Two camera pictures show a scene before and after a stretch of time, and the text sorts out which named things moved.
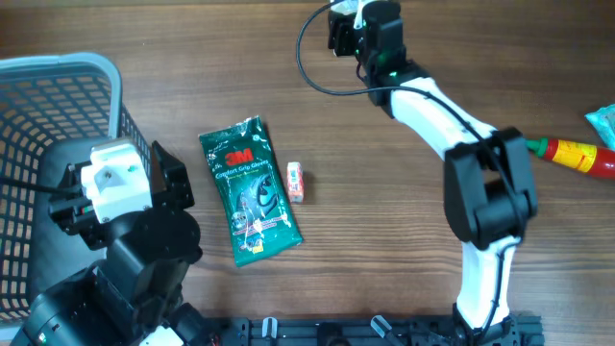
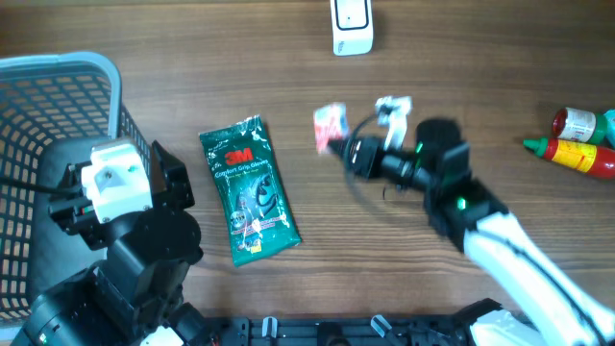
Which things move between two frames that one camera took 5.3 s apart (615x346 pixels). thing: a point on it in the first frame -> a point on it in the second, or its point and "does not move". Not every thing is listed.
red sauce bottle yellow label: x=588 y=158 does not move
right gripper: x=340 y=28 -> x=364 y=155
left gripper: x=74 y=215 does not move
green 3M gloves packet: x=257 y=207 does not move
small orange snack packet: x=294 y=179 -> x=330 y=124
